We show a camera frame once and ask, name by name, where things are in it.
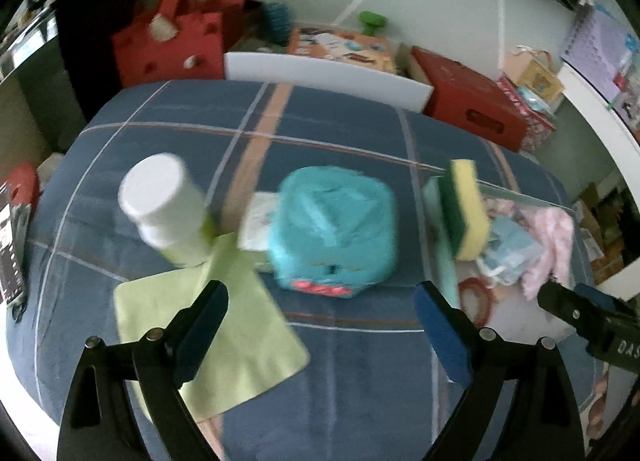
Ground cardboard boxes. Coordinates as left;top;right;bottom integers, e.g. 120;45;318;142
572;184;631;282

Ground yellow sponge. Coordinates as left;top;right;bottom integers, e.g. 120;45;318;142
447;158;492;262

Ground shallow teal cardboard tray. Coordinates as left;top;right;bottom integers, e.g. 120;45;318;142
422;175;613;447

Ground light blue packet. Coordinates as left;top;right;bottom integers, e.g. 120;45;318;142
517;86;556;114

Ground beige gift bag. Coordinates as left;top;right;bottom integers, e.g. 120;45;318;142
502;45;565;102

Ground red cardboard box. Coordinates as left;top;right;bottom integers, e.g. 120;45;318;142
411;46;530;152

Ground red patterned gift box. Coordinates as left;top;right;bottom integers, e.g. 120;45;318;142
495;76;557;152

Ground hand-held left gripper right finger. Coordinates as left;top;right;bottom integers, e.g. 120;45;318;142
414;281;586;461

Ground green toy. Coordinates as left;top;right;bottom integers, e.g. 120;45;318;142
357;11;388;34

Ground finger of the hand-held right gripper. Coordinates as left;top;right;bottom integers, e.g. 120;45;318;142
537;281;608;358
574;283;637;318

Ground pink fluffy cloth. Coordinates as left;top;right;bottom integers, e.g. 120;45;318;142
520;206;576;302

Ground yellow-green cloth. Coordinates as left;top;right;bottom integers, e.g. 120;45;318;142
114;233;311;422

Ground purple perforated basket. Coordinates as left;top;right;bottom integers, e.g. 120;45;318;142
560;4;640;102

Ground red tape roll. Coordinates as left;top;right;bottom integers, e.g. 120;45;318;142
457;277;495;328

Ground black cabinet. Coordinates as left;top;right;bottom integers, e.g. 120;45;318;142
52;0;146;92

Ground red felt tote bag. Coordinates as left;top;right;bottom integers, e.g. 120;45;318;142
111;0;226;89

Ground red plastic stool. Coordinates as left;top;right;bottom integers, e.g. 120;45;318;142
0;164;41;212

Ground white bottle green label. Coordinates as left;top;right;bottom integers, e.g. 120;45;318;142
118;152;213;267

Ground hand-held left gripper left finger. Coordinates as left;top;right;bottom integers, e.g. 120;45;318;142
56;279;230;461

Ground white shelf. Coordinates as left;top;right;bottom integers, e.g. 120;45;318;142
555;61;640;287

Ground white chair back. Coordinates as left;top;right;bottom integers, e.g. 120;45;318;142
224;51;434;113

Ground orange toy box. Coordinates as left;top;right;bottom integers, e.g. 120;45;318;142
287;25;398;73

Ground wooden counter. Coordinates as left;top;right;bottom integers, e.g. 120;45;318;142
0;0;86;182

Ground light blue face mask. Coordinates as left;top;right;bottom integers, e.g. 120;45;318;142
475;216;546;287

